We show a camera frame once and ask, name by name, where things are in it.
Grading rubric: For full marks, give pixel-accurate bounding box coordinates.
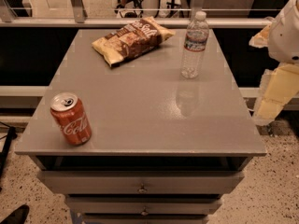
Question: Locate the clear plastic water bottle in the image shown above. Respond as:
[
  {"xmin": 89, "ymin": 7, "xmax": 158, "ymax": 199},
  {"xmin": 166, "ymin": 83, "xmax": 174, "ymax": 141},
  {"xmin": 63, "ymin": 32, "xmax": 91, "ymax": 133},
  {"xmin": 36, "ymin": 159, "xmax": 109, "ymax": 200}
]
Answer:
[{"xmin": 180, "ymin": 10, "xmax": 209, "ymax": 78}]

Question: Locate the metal guard railing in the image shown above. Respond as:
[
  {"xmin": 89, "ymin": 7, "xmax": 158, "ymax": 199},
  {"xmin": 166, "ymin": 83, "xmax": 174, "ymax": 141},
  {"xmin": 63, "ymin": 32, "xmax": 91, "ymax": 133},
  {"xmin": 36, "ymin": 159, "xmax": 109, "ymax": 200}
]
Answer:
[{"xmin": 1, "ymin": 0, "xmax": 276, "ymax": 28}]

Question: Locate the grey drawer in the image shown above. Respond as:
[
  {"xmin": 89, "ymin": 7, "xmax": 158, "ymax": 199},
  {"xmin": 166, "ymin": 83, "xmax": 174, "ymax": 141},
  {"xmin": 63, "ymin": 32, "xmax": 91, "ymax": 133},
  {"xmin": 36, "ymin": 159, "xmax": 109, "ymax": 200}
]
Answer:
[
  {"xmin": 66, "ymin": 196, "xmax": 221, "ymax": 215},
  {"xmin": 83, "ymin": 215, "xmax": 208, "ymax": 224},
  {"xmin": 37, "ymin": 171, "xmax": 244, "ymax": 194}
]

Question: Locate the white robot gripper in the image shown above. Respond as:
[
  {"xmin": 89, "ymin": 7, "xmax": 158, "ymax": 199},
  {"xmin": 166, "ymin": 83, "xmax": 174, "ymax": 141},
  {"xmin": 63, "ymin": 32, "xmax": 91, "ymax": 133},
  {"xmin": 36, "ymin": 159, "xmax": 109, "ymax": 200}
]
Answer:
[{"xmin": 249, "ymin": 0, "xmax": 299, "ymax": 122}]

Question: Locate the black shoe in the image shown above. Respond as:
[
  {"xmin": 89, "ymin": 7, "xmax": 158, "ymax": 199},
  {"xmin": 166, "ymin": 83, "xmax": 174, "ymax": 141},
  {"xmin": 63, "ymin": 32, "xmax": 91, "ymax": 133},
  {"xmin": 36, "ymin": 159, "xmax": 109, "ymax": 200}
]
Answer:
[{"xmin": 0, "ymin": 204, "xmax": 30, "ymax": 224}]

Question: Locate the brown and yellow chip bag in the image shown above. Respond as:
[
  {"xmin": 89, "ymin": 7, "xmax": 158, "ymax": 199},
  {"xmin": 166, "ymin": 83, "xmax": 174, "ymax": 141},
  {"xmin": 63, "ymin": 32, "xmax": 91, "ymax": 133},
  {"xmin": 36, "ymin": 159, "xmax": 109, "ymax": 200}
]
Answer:
[{"xmin": 92, "ymin": 17, "xmax": 176, "ymax": 66}]

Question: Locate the red Coca-Cola can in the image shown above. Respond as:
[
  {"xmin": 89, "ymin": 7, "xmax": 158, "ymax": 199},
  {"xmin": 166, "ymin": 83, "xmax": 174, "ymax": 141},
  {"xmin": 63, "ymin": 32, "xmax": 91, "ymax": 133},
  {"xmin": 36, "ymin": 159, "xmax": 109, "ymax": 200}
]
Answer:
[{"xmin": 50, "ymin": 92, "xmax": 92, "ymax": 146}]

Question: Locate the black stand leg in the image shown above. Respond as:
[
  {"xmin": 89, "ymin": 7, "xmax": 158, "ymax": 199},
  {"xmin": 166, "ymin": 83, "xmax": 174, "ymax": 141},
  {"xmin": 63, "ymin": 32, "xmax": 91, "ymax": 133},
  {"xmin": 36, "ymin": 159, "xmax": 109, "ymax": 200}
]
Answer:
[{"xmin": 0, "ymin": 122, "xmax": 18, "ymax": 178}]

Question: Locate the middle grey drawer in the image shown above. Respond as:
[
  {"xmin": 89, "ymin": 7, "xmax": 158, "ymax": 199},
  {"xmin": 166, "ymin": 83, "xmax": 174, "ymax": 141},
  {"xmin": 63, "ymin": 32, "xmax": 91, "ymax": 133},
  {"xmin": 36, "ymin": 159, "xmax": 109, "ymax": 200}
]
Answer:
[{"xmin": 66, "ymin": 196, "xmax": 221, "ymax": 215}]

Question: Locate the top grey drawer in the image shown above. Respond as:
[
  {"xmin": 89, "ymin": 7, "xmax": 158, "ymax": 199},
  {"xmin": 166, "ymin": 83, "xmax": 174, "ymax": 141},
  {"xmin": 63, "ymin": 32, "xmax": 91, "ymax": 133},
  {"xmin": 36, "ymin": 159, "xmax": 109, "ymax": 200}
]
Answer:
[{"xmin": 37, "ymin": 171, "xmax": 244, "ymax": 194}]

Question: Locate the grey drawer cabinet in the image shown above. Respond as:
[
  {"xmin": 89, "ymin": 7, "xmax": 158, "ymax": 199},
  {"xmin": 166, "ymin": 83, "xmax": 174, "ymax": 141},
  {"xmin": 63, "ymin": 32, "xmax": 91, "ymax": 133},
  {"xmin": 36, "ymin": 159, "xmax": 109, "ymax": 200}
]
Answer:
[{"xmin": 14, "ymin": 28, "xmax": 268, "ymax": 224}]

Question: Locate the black office chair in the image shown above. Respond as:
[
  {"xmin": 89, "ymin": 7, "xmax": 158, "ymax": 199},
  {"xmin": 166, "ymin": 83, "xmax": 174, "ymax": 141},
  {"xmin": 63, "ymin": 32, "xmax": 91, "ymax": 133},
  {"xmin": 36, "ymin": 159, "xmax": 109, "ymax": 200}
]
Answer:
[{"xmin": 115, "ymin": 0, "xmax": 144, "ymax": 18}]

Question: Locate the bottom grey drawer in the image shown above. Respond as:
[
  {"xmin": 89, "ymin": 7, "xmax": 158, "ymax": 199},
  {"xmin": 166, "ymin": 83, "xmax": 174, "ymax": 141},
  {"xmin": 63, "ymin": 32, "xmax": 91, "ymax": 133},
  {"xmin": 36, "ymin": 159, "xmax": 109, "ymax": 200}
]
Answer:
[{"xmin": 83, "ymin": 215, "xmax": 208, "ymax": 224}]

